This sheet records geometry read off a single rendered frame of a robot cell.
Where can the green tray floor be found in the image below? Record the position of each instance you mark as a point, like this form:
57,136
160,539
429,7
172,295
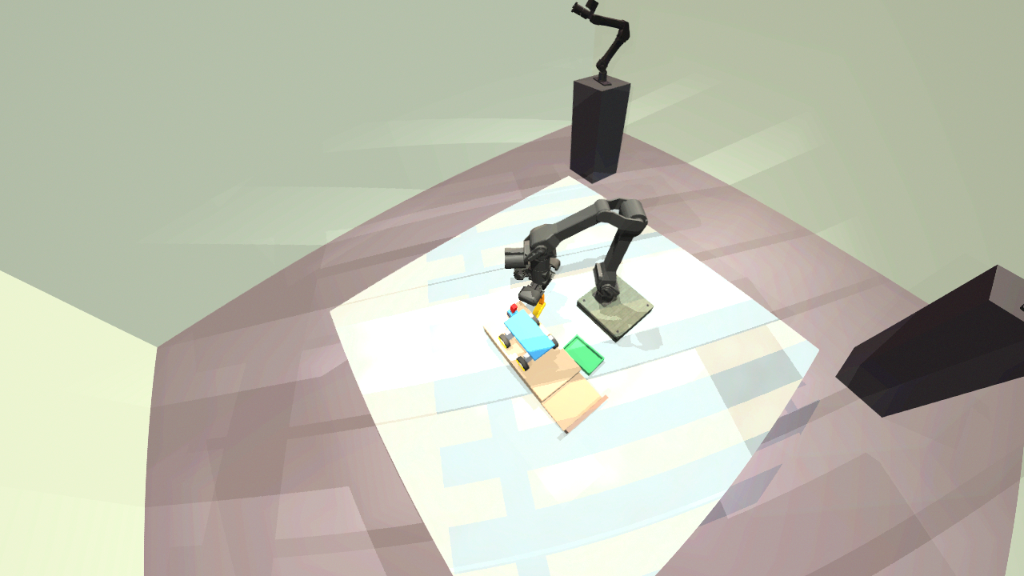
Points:
583,355

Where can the tan wooden ramp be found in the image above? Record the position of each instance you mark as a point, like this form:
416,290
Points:
554,379

